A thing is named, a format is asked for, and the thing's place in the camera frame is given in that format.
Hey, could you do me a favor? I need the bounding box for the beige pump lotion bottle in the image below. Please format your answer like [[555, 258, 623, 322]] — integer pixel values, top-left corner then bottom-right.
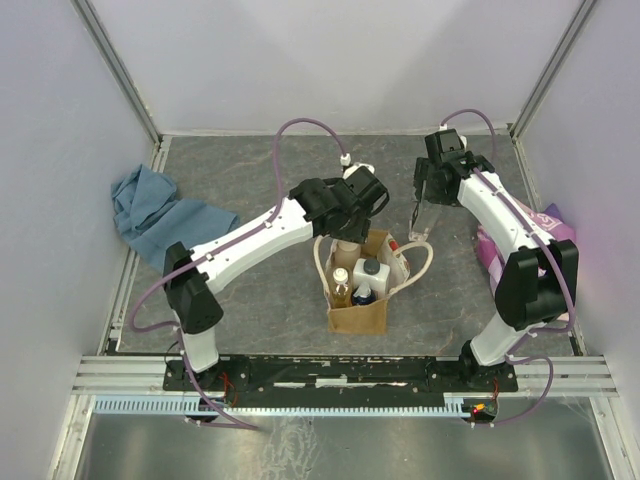
[[332, 240, 361, 272]]

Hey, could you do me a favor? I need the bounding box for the pink cloth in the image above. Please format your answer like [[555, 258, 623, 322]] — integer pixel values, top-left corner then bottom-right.
[[473, 202, 579, 301]]

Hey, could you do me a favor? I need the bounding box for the blue cloth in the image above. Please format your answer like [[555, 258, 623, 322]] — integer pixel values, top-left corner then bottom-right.
[[111, 165, 239, 272]]

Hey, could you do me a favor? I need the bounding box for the clear square bottle black cap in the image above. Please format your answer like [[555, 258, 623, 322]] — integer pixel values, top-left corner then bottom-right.
[[408, 200, 443, 242]]

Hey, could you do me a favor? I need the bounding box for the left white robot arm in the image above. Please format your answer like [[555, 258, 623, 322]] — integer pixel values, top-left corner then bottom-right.
[[164, 163, 389, 390]]

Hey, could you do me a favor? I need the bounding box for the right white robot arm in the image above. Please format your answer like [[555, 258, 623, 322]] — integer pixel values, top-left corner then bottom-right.
[[414, 128, 579, 391]]

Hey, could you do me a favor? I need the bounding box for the burlap watermelon canvas bag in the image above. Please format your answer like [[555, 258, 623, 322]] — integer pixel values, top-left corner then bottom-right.
[[313, 230, 434, 334]]

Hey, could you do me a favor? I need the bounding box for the white bottle grey cap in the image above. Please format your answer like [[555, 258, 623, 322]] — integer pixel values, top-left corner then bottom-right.
[[353, 258, 391, 298]]

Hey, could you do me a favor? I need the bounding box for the amber liquid bottle white cap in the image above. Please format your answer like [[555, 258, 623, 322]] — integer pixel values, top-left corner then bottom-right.
[[330, 267, 352, 309]]

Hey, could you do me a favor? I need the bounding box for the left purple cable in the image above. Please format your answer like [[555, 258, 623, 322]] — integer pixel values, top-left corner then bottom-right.
[[128, 117, 351, 431]]

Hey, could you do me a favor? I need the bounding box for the right aluminium corner post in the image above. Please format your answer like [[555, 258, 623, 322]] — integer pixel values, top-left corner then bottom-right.
[[509, 0, 599, 141]]

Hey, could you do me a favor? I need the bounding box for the aluminium corner post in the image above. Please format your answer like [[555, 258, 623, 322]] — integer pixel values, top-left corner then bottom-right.
[[70, 0, 163, 145], [509, 0, 599, 141]]

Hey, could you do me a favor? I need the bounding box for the light blue cable duct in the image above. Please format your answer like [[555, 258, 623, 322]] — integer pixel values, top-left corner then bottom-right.
[[93, 394, 476, 417]]

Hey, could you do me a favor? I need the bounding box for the aluminium frame rail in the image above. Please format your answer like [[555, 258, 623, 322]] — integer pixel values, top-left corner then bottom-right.
[[72, 355, 618, 397]]

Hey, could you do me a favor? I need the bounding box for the left aluminium corner post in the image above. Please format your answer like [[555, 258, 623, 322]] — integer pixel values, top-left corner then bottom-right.
[[70, 0, 163, 145]]

